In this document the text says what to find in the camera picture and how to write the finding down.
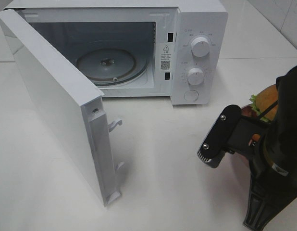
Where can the glass microwave turntable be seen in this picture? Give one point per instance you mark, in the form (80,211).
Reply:
(111,66)

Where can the burger with lettuce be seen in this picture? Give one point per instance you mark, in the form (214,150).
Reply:
(262,101)

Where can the white microwave oven body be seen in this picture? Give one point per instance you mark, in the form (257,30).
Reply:
(77,27)

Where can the upper white round knob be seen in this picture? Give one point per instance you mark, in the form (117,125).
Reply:
(200,46)

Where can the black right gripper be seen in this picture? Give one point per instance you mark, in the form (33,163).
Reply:
(271,150)

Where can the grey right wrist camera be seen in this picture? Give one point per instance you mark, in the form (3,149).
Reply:
(214,146)

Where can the white round door button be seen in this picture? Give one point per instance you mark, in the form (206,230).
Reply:
(191,95)

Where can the lower white round knob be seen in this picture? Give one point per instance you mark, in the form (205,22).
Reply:
(195,76)

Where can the pink round plate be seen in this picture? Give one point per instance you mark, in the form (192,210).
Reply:
(247,110)

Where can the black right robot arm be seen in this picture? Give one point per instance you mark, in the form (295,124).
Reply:
(287,95)

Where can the white warning label sticker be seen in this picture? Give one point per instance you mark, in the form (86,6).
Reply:
(165,56)

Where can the white round knob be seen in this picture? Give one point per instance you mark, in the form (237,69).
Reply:
(200,46)
(195,76)

